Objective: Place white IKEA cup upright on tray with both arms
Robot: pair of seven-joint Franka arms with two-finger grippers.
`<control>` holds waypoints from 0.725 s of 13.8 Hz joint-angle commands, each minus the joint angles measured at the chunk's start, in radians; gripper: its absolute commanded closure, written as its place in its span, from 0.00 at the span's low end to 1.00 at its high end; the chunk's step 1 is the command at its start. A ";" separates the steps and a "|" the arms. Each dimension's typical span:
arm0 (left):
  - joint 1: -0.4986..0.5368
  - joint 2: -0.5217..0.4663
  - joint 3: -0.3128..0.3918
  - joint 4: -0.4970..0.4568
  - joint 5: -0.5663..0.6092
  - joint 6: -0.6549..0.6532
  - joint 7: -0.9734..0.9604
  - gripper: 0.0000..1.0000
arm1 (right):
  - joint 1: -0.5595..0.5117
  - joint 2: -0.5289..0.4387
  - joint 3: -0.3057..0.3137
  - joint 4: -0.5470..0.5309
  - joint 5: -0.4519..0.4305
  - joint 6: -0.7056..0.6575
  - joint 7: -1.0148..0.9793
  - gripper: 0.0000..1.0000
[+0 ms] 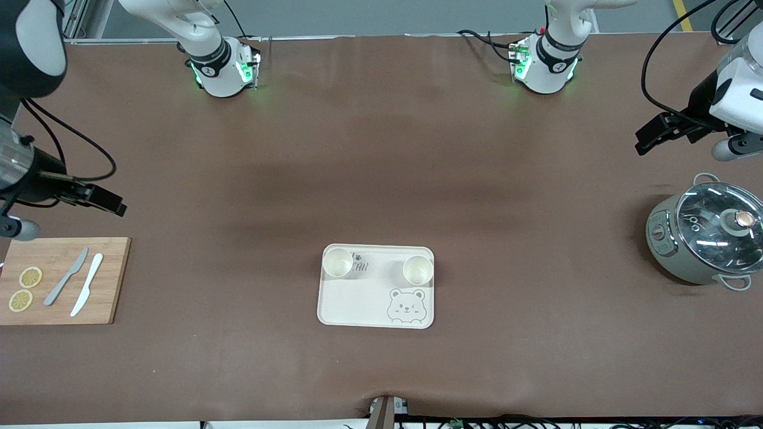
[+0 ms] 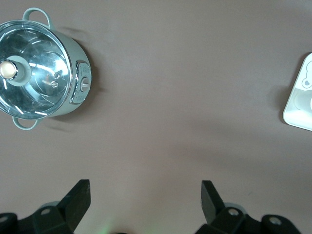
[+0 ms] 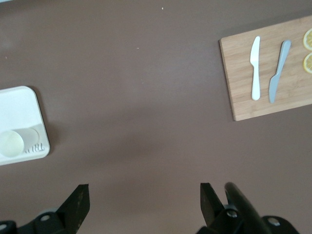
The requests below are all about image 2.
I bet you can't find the white plastic cup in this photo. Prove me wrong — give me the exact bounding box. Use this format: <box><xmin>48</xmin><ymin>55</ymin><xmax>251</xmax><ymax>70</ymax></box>
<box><xmin>293</xmin><ymin>89</ymin><xmax>312</xmax><ymax>114</ymax></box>

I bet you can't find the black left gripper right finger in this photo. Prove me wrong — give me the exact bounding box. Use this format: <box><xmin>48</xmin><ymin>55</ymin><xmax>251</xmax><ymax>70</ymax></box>
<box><xmin>196</xmin><ymin>180</ymin><xmax>301</xmax><ymax>234</ymax></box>

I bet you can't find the glass pot lid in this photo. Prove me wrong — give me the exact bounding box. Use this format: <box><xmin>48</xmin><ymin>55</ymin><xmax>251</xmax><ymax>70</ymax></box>
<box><xmin>0</xmin><ymin>20</ymin><xmax>74</xmax><ymax>120</ymax></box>

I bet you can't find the green electric cooking pot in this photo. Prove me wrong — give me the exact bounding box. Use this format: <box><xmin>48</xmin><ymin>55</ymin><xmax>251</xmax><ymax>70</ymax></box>
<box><xmin>0</xmin><ymin>7</ymin><xmax>92</xmax><ymax>130</ymax></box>

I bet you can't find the white bear print tray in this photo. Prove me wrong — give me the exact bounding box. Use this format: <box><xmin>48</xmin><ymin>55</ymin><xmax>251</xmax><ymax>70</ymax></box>
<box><xmin>282</xmin><ymin>52</ymin><xmax>312</xmax><ymax>132</ymax></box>

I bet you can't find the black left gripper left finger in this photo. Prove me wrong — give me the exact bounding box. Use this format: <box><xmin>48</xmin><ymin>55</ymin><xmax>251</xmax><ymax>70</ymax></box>
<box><xmin>0</xmin><ymin>179</ymin><xmax>92</xmax><ymax>234</ymax></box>

